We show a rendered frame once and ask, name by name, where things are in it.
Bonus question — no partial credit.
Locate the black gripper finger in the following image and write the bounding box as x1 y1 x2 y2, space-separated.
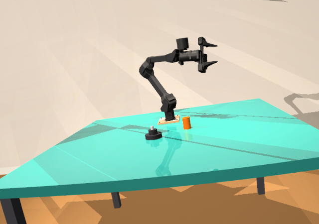
203 61 218 70
203 40 217 47

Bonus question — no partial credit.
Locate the orange knob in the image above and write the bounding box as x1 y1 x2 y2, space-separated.
182 116 191 129

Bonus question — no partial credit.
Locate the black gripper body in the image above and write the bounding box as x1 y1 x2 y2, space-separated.
188 37 206 73

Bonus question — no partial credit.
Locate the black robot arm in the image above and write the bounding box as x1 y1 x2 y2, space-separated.
139 38 190 121

